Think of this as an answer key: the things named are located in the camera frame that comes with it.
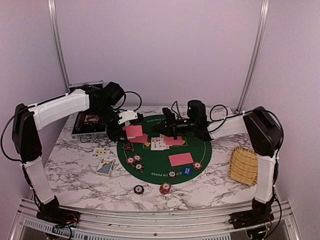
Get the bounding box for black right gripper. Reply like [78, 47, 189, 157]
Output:
[152, 113, 197, 140]

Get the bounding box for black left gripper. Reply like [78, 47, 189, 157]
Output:
[92, 103, 128, 143]

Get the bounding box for face down card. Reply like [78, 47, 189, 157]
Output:
[164, 136, 184, 146]

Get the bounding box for red playing card deck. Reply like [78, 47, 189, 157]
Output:
[122, 125, 143, 139]

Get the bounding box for red chips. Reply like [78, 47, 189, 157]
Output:
[192, 162, 203, 171]
[126, 155, 142, 165]

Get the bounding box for dealt card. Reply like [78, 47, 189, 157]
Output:
[129, 133, 148, 144]
[168, 152, 194, 167]

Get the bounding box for face up hearts card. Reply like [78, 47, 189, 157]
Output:
[151, 137, 163, 151]

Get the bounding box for blue small blind button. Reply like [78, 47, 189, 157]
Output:
[181, 167, 193, 176]

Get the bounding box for triangular all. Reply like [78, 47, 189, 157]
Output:
[121, 141, 135, 152]

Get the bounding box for red five chip stack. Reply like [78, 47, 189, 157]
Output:
[159, 182, 171, 195]

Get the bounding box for black hundred chip stack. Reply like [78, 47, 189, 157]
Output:
[133, 185, 144, 195]

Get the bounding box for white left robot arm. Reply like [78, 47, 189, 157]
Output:
[12, 82, 126, 223]

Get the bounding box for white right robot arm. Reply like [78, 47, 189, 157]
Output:
[152, 100, 284, 229]

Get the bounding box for aluminium poker case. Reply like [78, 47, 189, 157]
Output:
[68, 79, 107, 143]

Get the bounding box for round green poker mat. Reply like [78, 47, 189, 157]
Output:
[116, 114, 213, 185]

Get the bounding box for woven bamboo basket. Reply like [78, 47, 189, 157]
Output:
[229, 147, 258, 187]

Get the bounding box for card deck box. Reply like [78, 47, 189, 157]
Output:
[95, 157, 116, 177]

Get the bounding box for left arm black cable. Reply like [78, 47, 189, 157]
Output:
[0, 90, 144, 163]

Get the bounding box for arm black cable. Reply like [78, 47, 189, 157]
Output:
[171, 100, 285, 156]
[0, 90, 144, 163]

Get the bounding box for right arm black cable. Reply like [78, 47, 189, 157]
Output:
[171, 100, 285, 156]

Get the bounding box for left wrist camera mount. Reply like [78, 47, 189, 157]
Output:
[117, 110, 144, 125]

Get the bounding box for aluminium frame post right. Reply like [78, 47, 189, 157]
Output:
[236, 0, 270, 112]

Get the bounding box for aluminium frame post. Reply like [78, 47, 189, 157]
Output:
[236, 0, 270, 112]
[47, 0, 70, 90]

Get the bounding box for aluminium front rail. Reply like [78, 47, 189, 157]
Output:
[9, 199, 301, 240]

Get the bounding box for aluminium frame post left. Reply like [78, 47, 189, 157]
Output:
[47, 0, 70, 90]

